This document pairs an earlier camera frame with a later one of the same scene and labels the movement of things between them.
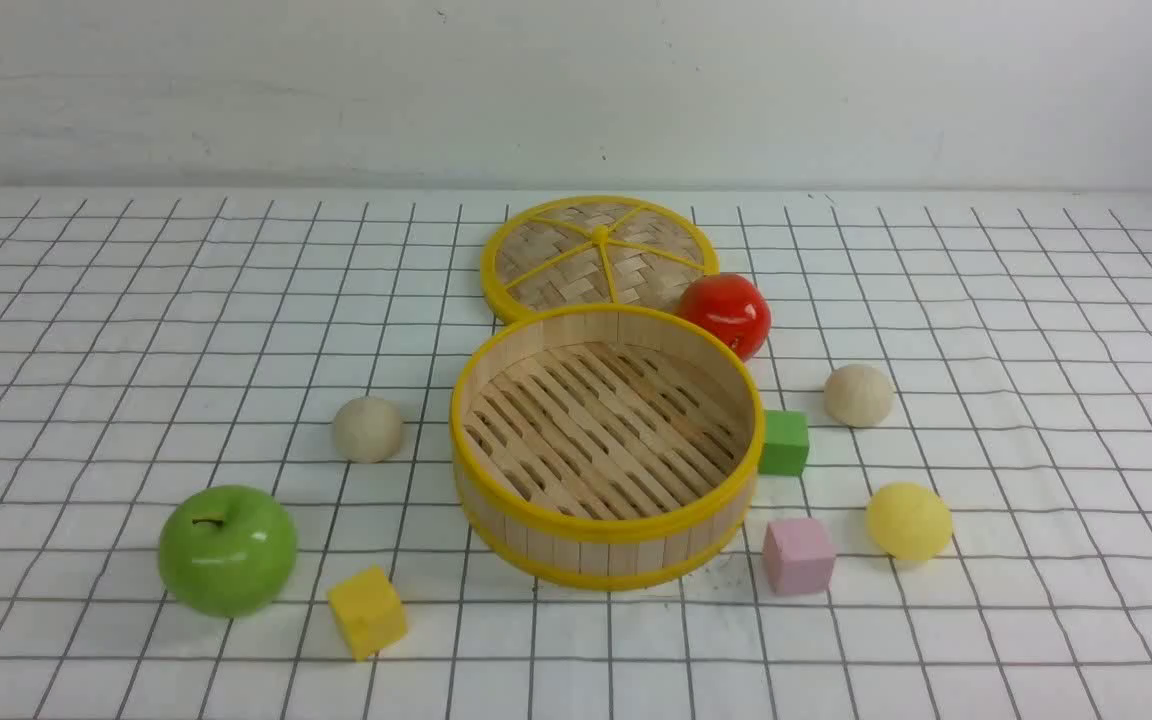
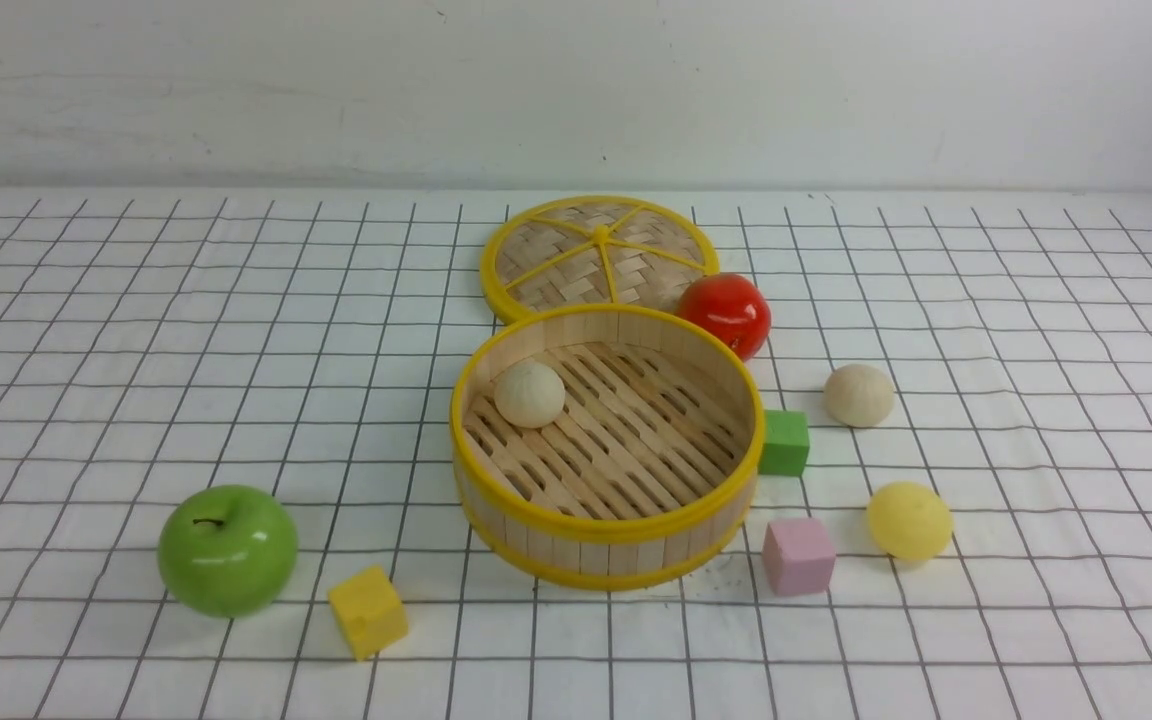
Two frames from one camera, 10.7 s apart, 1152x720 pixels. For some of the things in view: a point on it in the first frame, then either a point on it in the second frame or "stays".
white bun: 859,395 stays
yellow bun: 909,521 stays
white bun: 367,430 to 529,393
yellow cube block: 370,611 stays
